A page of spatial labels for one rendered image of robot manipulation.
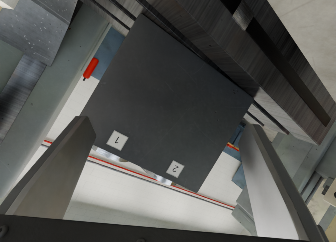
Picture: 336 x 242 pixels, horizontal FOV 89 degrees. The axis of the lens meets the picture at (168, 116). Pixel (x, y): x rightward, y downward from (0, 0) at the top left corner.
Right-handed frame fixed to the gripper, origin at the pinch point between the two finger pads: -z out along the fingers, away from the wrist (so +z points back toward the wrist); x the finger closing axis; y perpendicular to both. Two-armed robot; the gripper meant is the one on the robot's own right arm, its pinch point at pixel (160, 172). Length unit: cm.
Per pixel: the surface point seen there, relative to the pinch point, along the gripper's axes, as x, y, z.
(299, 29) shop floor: -86, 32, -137
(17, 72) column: 47, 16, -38
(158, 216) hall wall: 53, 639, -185
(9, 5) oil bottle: 22.4, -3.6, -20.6
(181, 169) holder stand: -1.7, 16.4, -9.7
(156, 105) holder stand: 2.5, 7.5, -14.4
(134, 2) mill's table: 5.1, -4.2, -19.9
